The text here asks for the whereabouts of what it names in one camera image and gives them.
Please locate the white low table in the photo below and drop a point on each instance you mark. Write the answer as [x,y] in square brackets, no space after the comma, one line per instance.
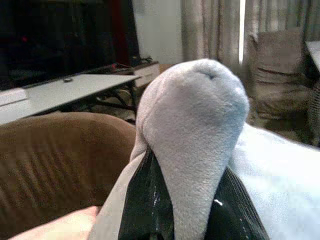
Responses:
[62,92]

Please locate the dark red tall panel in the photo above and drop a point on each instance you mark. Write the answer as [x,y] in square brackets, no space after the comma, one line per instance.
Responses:
[118,30]

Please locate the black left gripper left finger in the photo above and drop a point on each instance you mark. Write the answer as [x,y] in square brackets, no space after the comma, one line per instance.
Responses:
[150,205]

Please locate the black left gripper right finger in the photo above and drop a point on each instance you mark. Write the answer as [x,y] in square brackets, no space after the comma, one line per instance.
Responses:
[235,215]

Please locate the brown fabric armchair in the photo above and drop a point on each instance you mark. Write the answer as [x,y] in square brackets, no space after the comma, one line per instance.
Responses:
[277,75]

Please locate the small dark remote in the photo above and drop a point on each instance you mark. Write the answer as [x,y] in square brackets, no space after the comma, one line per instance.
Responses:
[67,80]

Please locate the light grey fleece pillow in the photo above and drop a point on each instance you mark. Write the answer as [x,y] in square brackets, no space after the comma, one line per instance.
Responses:
[195,125]

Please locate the black television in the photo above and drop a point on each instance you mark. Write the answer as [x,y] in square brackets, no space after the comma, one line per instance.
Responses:
[50,37]

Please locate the pink pillow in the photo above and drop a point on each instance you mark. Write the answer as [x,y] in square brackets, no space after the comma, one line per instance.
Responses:
[60,225]

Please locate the brown round fabric sofa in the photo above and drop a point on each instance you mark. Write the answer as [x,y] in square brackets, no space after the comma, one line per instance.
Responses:
[50,155]

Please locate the white television cabinet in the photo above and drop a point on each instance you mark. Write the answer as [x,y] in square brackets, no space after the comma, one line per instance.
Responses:
[147,73]

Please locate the beige curtain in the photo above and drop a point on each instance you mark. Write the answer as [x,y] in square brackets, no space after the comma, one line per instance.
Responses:
[210,27]
[280,15]

